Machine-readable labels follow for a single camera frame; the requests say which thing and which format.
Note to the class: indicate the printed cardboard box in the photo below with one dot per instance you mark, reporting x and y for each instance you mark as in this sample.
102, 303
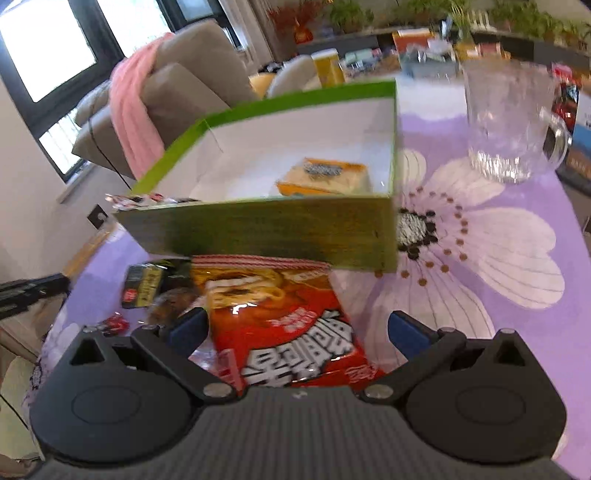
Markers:
577, 120

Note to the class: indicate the white round cushion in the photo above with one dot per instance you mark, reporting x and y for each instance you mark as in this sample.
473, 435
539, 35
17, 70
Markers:
293, 76

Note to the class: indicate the orange box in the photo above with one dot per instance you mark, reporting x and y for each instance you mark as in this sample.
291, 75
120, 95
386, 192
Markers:
413, 39

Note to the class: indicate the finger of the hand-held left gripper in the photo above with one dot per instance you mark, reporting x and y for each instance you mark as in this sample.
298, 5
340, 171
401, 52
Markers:
32, 284
27, 307

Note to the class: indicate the green cardboard box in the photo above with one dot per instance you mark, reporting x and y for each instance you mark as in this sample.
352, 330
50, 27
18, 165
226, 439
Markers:
277, 226

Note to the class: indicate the grass-like potted plant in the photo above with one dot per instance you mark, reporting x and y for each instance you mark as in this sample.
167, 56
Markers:
461, 21

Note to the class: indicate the small red candy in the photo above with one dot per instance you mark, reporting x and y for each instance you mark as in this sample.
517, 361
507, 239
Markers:
113, 324

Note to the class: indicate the purple floral tablecloth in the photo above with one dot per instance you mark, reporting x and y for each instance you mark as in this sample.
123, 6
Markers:
517, 286

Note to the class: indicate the beige sofa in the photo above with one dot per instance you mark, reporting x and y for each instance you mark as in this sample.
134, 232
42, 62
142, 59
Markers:
194, 87

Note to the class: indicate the small red white packets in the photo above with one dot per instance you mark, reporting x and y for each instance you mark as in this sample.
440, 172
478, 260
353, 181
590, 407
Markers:
147, 199

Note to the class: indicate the yellow cake packet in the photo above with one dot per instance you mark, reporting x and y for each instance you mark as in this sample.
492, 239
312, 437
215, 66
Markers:
323, 177

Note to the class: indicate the clear packet of brown snack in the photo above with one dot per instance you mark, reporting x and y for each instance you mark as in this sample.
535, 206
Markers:
168, 307

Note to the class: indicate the clear glass mug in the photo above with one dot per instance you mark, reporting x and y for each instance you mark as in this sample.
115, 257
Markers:
505, 124

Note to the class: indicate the red snack bag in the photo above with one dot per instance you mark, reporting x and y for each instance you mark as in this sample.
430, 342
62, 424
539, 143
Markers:
286, 323

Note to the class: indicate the leafy potted plant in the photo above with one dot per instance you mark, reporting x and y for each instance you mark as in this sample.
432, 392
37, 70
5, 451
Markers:
348, 16

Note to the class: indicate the red flower arrangement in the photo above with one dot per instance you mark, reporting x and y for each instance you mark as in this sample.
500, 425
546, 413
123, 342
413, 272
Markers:
295, 21

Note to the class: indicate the grey blue storage box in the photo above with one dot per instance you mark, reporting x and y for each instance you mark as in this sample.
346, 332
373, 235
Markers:
429, 64

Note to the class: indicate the yellow jar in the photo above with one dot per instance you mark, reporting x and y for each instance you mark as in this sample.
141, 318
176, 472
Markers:
328, 69

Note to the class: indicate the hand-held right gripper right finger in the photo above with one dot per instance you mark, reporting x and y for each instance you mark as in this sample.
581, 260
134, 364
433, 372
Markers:
408, 333

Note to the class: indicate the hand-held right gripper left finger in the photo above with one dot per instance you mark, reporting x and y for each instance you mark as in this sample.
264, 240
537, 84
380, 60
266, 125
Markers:
187, 333

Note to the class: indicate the black framed window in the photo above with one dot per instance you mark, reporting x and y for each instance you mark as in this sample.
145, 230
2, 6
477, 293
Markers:
51, 50

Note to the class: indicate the pink blanket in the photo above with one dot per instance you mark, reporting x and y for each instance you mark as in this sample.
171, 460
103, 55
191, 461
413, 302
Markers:
134, 106

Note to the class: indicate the black snack packet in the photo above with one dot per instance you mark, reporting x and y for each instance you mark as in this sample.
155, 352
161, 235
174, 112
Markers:
147, 284

